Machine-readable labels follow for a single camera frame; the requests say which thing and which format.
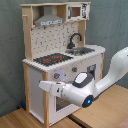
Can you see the grey range hood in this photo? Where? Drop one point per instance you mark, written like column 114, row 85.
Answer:
column 48, row 18

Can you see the small metal pot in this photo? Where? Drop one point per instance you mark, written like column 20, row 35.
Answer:
column 78, row 52

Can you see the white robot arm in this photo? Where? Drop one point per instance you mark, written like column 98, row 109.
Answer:
column 84, row 90

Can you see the white toy microwave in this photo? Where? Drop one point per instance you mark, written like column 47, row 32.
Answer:
column 78, row 11

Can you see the red left stove knob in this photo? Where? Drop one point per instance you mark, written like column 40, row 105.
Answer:
column 56, row 75

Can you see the grey toy sink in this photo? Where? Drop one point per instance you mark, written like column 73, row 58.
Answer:
column 86, row 50

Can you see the toy oven door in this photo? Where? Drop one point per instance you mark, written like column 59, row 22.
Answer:
column 61, row 103

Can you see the black toy stovetop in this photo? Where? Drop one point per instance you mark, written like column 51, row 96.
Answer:
column 52, row 59

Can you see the red right stove knob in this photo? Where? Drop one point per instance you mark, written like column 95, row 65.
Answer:
column 74, row 69

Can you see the grey ice dispenser panel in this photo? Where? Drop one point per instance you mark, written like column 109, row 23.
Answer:
column 91, row 69

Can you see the red stove knob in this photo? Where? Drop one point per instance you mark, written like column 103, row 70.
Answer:
column 56, row 75
column 74, row 69

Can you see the black toy faucet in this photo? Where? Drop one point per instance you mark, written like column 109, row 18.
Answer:
column 74, row 39

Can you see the wooden toy kitchen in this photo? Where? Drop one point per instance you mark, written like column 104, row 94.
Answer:
column 46, row 40

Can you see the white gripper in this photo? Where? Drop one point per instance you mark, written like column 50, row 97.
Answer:
column 52, row 87

